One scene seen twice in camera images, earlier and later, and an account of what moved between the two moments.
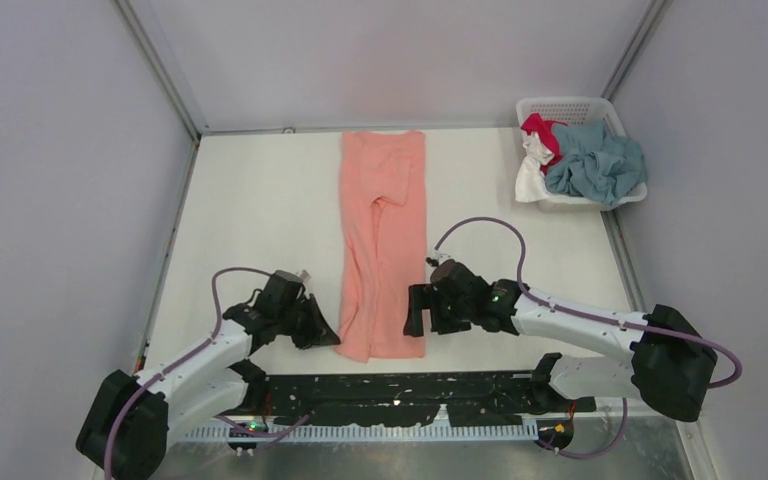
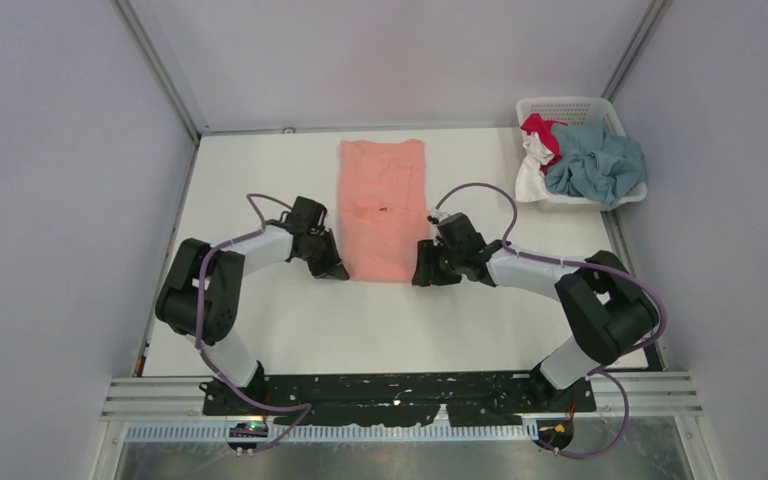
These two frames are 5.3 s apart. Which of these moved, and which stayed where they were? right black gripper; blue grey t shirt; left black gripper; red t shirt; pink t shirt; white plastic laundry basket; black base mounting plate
Moved: left black gripper; pink t shirt; right black gripper
Stayed: blue grey t shirt; white plastic laundry basket; red t shirt; black base mounting plate
